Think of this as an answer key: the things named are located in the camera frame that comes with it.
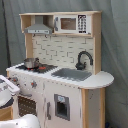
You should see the grey fridge door handle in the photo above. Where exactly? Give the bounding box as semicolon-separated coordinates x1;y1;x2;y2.
47;102;51;120

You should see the white toy microwave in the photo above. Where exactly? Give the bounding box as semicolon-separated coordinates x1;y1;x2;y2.
54;14;91;34

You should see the grey range hood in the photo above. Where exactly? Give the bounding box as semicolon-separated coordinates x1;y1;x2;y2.
24;16;52;34

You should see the grey ice dispenser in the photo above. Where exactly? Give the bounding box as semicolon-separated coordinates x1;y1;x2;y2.
54;94;70;120

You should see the wooden toy kitchen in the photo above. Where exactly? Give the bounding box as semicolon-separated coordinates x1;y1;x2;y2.
7;11;114;128

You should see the grey toy sink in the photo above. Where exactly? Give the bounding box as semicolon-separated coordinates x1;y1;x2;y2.
52;68;92;81

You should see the silver toy pot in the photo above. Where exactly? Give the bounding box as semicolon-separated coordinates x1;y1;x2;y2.
24;58;39;68

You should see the red oven knob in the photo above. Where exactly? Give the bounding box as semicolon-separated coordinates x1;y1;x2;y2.
31;81;37;88
12;77;18;83

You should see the black toy stovetop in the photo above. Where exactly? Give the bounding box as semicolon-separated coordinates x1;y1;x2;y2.
18;64;55;74

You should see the black toy faucet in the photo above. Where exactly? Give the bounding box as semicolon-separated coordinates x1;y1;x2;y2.
75;51;93;70

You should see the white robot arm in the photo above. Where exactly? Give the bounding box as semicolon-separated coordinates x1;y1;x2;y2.
0;78;41;128

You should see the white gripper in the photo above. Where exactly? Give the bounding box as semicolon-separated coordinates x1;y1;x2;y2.
0;77;20;109

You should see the toy oven door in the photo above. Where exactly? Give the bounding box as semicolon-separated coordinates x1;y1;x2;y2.
18;96;37;116

